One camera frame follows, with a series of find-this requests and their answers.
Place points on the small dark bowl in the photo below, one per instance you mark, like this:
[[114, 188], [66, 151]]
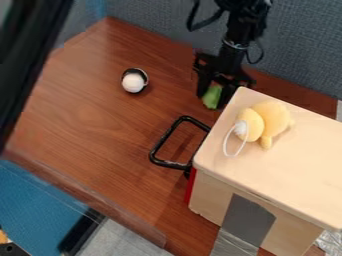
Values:
[[141, 71]]

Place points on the black post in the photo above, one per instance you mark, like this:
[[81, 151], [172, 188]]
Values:
[[26, 53]]

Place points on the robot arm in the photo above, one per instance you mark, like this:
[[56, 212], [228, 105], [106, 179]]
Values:
[[238, 30]]

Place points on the white ball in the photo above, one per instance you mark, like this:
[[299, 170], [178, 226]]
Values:
[[133, 83]]

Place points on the yellow plush toy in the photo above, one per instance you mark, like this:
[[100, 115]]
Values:
[[265, 121]]

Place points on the cabinet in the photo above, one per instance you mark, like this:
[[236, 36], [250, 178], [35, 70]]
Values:
[[276, 180]]

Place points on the drawer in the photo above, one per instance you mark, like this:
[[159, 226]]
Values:
[[171, 140]]

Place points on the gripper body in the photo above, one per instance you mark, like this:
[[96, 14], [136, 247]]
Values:
[[222, 74]]

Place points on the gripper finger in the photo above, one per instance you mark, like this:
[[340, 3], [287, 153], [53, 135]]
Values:
[[203, 86], [228, 95]]

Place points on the green toy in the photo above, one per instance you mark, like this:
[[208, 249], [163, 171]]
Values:
[[212, 96]]

